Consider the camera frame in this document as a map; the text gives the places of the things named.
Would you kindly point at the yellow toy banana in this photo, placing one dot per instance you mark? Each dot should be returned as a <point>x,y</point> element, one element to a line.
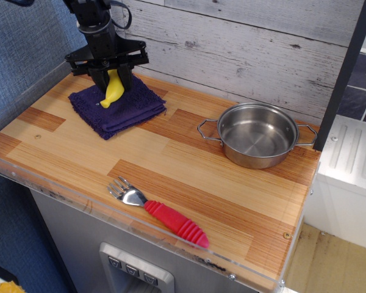
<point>114,91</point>

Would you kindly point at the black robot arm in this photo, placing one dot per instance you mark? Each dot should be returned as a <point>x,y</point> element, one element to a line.
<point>92,13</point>

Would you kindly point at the folded purple cloth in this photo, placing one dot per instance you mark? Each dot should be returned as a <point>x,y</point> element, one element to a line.
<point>136,106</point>

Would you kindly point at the black vertical post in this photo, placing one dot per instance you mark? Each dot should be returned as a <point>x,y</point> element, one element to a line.
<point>346,70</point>

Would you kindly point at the yellow object bottom corner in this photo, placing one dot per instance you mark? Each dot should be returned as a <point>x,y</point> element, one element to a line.
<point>11,287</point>

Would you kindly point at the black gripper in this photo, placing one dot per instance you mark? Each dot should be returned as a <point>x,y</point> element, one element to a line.
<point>106,50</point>

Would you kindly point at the fork with red handle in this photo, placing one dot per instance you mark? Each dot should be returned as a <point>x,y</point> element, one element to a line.
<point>179,224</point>

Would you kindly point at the silver toy fridge cabinet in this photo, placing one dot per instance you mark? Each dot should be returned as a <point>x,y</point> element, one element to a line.
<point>100,257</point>

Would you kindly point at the white toy sink unit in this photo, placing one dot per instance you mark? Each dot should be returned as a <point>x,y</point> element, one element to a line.
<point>337,203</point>

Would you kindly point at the stainless steel pot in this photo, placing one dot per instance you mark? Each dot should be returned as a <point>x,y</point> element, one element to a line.
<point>257,135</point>

